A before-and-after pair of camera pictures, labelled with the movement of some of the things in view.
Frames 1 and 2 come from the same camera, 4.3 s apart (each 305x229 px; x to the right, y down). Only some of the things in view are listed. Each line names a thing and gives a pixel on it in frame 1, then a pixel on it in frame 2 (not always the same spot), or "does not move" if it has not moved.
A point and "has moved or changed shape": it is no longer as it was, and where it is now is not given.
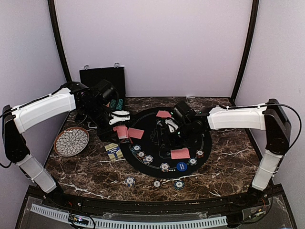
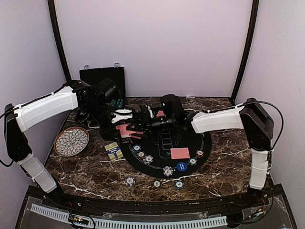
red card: x=163 y=113 does not move
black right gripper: x=170 y=142 → x=146 y=122
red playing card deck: x=122 y=130 has moved or changed shape
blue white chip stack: x=130 y=181 does not move
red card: x=180 y=153 does not move
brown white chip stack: x=157 y=184 does not move
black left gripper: x=106 y=134 does not move
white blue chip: x=147 y=159 does not move
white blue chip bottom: x=165 y=167 → x=167 y=171
